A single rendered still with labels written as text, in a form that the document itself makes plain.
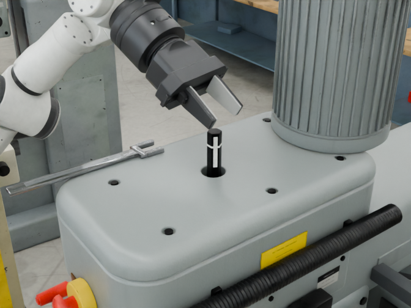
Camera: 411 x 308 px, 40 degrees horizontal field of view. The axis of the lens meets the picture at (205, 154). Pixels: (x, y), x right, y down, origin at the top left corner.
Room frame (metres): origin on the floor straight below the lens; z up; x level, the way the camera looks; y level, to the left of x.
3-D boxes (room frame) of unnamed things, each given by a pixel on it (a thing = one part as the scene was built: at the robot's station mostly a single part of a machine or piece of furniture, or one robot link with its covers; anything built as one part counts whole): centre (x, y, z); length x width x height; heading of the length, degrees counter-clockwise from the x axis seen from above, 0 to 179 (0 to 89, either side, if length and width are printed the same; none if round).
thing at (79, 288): (0.59, 0.17, 1.76); 0.06 x 0.02 x 0.06; 36
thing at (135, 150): (0.73, 0.18, 1.89); 0.24 x 0.04 x 0.01; 125
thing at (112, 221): (0.74, -0.02, 1.81); 0.47 x 0.26 x 0.16; 126
